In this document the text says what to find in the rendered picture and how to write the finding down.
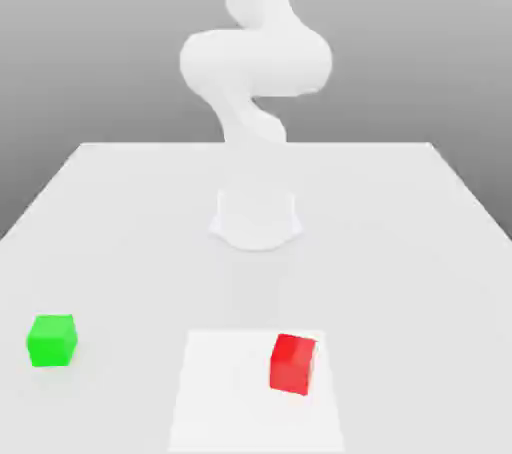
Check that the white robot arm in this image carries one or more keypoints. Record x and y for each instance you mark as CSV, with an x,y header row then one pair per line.
x,y
256,62

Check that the small red cube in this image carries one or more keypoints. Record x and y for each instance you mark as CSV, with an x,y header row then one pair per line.
x,y
292,366

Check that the small green cube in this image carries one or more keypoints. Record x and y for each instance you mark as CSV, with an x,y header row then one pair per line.
x,y
51,342

